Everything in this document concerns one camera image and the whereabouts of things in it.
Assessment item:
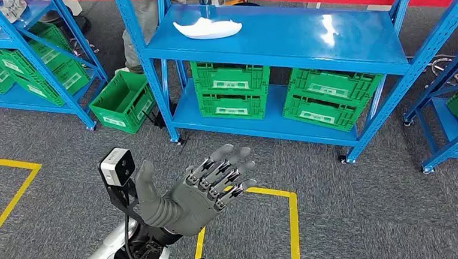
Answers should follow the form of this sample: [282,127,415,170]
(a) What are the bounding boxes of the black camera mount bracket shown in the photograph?
[104,181,144,227]

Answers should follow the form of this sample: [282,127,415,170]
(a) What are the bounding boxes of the person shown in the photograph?
[119,0,165,74]

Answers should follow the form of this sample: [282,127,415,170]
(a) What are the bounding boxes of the white curved plastic part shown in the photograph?
[173,14,244,42]

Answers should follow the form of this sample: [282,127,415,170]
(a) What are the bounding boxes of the chrome swivel chair base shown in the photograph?
[407,52,458,90]
[40,3,100,58]

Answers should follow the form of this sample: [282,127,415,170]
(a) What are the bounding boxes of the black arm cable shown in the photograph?
[122,209,206,259]

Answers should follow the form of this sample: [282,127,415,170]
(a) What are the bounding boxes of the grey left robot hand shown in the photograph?
[134,142,260,239]

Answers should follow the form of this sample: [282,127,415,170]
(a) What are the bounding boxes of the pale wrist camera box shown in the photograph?
[97,146,137,189]

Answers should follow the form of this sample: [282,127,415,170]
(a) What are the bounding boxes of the blue steel shelving rack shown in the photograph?
[111,0,458,179]
[0,0,113,137]
[398,34,458,176]

